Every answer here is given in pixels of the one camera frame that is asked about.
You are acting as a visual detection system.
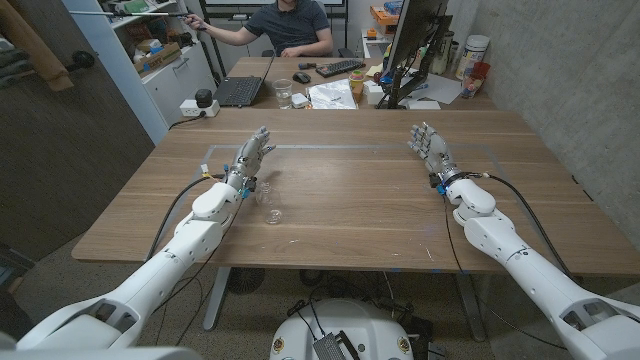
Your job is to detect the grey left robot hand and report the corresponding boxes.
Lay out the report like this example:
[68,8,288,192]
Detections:
[224,125,277,193]

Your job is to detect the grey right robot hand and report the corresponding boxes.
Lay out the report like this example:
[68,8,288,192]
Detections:
[407,122,462,188]

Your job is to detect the small clear cup front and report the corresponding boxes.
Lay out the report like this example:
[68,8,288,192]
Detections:
[255,180,284,226]

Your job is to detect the white paper sheets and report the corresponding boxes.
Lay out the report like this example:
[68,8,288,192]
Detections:
[399,72,464,106]

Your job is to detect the black open laptop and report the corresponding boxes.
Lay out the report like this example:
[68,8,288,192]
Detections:
[212,49,277,109]

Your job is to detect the white power strip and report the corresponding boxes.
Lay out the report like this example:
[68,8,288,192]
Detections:
[179,98,221,119]

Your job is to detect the clear drinking glass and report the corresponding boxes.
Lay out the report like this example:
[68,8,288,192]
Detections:
[272,78,294,111]

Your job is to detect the red snack bag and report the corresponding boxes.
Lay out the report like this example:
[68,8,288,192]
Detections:
[460,61,492,100]

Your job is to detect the wooden back desk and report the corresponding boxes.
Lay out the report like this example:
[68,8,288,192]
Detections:
[214,55,499,112]

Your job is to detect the white cylindrical canister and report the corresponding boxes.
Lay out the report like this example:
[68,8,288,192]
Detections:
[454,34,491,81]

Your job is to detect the colourful small container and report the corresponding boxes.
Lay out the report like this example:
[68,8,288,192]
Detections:
[348,69,365,104]

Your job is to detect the black computer monitor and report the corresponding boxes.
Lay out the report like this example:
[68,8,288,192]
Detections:
[375,0,454,110]

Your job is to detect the black keyboard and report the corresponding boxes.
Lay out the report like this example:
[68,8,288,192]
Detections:
[315,58,366,79]

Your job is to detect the white shelf cabinet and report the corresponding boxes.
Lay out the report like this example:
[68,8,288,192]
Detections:
[62,0,217,146]

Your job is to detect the cardboard box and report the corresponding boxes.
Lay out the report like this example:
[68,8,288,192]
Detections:
[132,41,183,76]

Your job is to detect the person in dark polo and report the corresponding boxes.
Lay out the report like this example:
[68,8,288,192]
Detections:
[182,0,335,58]

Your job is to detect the orange box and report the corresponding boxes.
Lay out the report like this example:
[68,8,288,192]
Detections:
[369,4,402,27]

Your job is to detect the white robot torso base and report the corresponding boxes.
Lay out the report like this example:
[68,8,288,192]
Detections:
[269,298,415,360]

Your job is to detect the wooden plank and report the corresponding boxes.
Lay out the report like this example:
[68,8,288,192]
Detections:
[0,0,75,93]

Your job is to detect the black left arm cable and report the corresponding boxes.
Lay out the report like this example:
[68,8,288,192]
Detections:
[145,173,227,262]

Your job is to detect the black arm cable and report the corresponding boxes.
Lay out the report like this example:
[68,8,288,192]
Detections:
[467,171,576,281]
[145,173,227,262]

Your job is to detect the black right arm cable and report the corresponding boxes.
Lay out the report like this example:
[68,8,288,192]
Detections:
[467,171,576,281]

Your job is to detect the black door handle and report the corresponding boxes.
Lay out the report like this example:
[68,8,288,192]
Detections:
[63,49,96,74]

